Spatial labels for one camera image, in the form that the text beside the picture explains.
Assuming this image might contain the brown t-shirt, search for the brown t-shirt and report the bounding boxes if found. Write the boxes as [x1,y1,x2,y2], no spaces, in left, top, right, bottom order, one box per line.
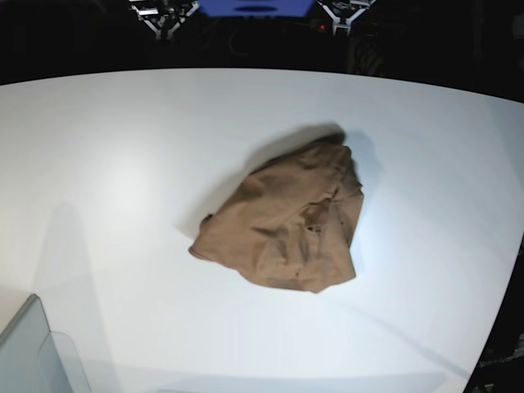
[188,131,364,293]

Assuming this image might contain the black power strip red light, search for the black power strip red light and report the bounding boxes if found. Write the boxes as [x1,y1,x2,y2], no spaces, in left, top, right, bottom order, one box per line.
[309,20,351,36]

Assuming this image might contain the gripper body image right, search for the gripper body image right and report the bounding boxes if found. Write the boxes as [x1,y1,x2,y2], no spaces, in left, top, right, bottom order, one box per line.
[317,0,371,36]

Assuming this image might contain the translucent plastic bin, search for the translucent plastic bin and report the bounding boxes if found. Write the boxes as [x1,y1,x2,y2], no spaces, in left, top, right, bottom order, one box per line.
[1,295,92,393]

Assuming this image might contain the blue box at top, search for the blue box at top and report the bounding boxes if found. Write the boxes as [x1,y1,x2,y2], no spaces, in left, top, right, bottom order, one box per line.
[198,0,314,17]

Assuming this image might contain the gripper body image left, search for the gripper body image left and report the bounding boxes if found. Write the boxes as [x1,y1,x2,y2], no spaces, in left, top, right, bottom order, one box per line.
[129,0,197,39]

